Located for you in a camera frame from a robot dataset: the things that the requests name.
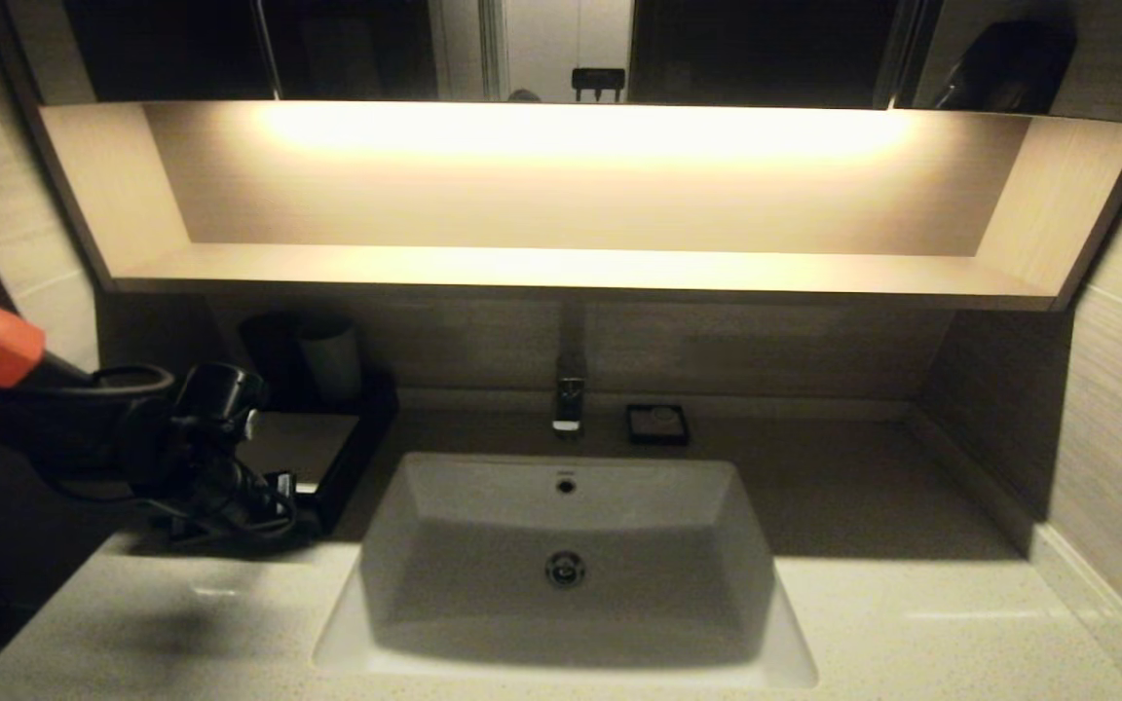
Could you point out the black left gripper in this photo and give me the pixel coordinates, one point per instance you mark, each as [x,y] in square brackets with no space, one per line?
[220,487]

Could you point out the black cup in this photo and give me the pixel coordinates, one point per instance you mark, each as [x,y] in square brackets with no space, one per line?
[274,346]

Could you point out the white cup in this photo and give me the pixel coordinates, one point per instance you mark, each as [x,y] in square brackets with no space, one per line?
[330,365]

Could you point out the white ceramic sink basin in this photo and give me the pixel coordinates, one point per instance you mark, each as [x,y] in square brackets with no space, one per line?
[483,584]

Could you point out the chrome sink drain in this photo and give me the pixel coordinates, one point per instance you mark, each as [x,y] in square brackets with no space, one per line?
[566,570]

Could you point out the chrome faucet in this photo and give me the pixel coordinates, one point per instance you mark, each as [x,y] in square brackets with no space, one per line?
[569,399]

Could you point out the black soap dish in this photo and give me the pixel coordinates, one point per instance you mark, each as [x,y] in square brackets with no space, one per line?
[631,438]

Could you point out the mirror cabinet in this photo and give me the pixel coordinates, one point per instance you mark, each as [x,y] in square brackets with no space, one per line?
[766,49]

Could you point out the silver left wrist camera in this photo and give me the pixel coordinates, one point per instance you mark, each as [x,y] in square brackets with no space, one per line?
[250,421]

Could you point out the wooden wall niche shelf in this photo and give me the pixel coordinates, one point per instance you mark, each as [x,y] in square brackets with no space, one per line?
[561,266]

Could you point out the small black bracket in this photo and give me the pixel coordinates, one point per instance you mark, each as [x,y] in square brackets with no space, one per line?
[598,80]

